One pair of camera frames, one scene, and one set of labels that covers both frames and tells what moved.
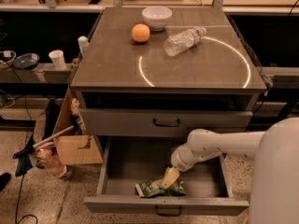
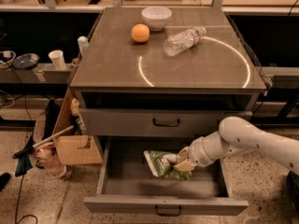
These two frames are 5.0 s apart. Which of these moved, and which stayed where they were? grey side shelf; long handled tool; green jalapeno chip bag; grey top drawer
Moved: green jalapeno chip bag
Stayed: grey side shelf; grey top drawer; long handled tool
